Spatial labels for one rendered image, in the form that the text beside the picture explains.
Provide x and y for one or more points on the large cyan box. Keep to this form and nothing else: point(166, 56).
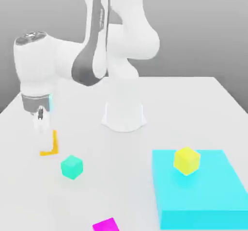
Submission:
point(203, 196)

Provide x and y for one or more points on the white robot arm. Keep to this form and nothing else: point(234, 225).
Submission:
point(38, 60)

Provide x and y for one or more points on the small yellow cube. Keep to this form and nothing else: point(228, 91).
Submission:
point(187, 161)

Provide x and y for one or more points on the small green cube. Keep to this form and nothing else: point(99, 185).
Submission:
point(71, 167)

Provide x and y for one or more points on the small magenta cube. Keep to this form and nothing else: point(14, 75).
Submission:
point(106, 225)

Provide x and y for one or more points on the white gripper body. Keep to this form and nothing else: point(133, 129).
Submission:
point(45, 137)

